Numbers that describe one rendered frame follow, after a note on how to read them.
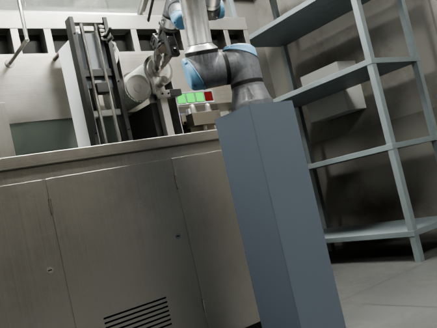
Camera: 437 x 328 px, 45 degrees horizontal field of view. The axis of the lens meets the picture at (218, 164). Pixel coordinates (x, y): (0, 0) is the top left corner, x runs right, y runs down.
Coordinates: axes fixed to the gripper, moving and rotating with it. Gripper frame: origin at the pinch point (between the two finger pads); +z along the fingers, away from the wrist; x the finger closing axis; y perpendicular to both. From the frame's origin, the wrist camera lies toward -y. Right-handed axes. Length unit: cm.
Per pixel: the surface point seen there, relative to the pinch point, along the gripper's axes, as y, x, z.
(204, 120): -19.4, -17.9, 15.9
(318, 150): 42, -213, 116
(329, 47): 80, -214, 38
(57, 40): 52, 26, 15
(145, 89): -3.2, 6.9, 8.1
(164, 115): -16.7, 2.9, 13.0
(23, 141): 9, 54, 41
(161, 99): -11.2, 2.8, 8.5
